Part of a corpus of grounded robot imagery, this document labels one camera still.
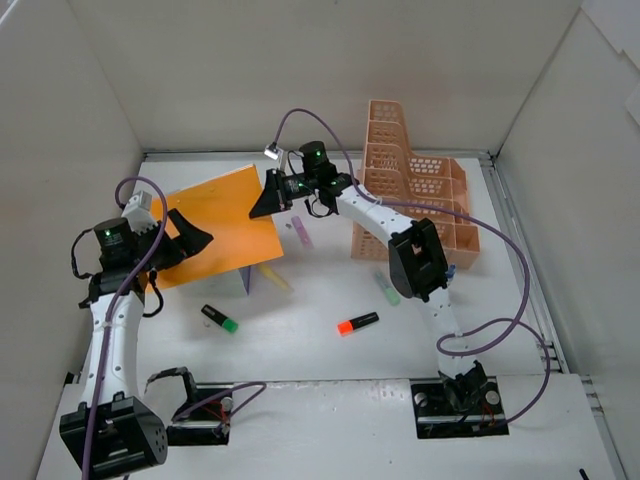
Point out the yellow highlighter pen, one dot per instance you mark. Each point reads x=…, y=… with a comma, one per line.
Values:
x=274, y=277

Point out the white mini drawer cabinet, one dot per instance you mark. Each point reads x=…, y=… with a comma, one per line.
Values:
x=234, y=283

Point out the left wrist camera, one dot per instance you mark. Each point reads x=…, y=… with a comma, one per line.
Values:
x=137, y=212

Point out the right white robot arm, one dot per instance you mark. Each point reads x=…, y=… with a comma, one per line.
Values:
x=416, y=259

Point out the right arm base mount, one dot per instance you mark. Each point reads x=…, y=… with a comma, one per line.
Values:
x=436, y=419

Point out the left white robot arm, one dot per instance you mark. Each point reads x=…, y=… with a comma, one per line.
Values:
x=112, y=433

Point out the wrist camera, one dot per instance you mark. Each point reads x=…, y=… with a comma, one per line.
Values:
x=276, y=154
x=137, y=212

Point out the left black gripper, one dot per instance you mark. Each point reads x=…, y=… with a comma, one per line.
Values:
x=170, y=242

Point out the pink desk organizer rack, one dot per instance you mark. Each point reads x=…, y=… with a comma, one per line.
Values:
x=425, y=184

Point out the pale green highlighter pen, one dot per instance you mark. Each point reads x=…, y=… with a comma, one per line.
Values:
x=388, y=290

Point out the purple highlighter pen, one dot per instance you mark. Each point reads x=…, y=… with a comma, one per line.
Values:
x=301, y=231

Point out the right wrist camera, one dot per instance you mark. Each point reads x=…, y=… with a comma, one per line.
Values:
x=276, y=154

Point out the small clear dropper bottle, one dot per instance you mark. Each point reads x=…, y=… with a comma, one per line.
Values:
x=451, y=272

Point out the orange folder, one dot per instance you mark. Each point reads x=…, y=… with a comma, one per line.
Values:
x=220, y=206

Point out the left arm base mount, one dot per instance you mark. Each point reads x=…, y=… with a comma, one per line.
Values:
x=208, y=425

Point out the black orange highlighter marker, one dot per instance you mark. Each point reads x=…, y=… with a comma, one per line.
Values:
x=349, y=326

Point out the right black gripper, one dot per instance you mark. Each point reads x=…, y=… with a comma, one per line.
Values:
x=280, y=188

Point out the black green highlighter marker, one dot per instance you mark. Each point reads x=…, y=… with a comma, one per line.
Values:
x=219, y=318

